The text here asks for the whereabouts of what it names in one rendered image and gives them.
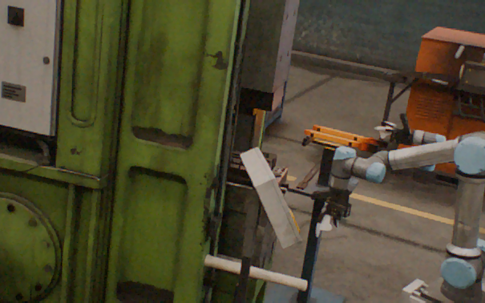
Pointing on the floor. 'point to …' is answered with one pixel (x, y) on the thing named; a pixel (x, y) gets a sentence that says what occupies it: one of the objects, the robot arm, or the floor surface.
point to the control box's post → (247, 256)
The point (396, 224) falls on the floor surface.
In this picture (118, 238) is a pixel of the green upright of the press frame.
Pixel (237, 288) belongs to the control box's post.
